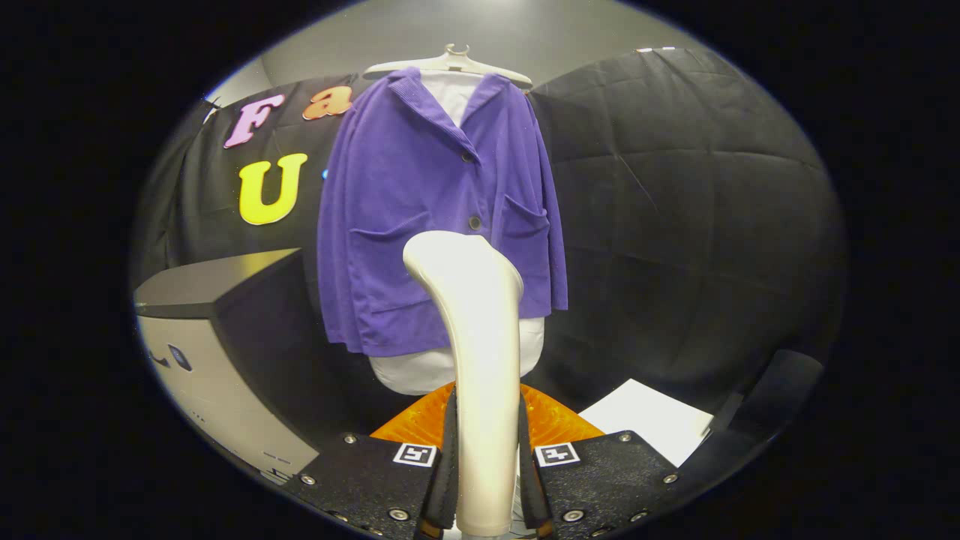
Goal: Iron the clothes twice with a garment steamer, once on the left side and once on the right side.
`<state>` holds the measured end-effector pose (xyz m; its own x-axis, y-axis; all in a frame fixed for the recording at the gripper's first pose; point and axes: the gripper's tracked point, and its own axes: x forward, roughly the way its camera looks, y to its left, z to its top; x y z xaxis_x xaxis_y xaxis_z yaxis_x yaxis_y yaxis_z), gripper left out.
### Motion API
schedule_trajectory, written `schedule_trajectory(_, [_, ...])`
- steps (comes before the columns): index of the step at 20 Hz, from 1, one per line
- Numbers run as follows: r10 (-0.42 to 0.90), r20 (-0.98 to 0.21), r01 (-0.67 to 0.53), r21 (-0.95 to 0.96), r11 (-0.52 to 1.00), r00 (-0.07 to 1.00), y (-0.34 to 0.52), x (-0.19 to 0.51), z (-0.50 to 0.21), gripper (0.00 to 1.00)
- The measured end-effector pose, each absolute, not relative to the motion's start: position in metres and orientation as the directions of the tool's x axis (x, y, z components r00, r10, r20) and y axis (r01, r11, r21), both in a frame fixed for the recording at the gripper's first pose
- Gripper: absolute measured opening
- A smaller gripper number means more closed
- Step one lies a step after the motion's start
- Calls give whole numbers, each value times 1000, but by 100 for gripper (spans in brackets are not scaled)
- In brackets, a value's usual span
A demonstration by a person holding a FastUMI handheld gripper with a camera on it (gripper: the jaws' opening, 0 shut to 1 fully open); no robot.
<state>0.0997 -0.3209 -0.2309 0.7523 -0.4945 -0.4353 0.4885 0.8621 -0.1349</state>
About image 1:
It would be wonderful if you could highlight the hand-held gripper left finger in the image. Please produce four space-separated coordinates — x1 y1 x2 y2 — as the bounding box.
281 382 460 540

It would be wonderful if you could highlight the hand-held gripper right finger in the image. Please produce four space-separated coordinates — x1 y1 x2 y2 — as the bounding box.
517 384 702 540

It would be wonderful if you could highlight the white shirt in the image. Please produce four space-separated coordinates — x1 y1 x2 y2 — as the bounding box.
369 71 545 396

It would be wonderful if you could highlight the white garment steamer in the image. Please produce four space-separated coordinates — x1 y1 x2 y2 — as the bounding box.
403 230 526 539

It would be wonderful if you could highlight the purple corduroy jacket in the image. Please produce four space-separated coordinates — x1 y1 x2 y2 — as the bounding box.
316 67 569 358

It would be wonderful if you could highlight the cream plastic clothes hanger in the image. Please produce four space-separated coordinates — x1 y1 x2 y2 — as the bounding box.
364 43 533 85

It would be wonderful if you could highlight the white flat board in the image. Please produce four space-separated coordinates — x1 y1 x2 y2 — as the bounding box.
579 379 715 467

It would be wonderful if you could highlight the grey cabinet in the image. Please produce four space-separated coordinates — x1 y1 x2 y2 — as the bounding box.
133 249 323 485

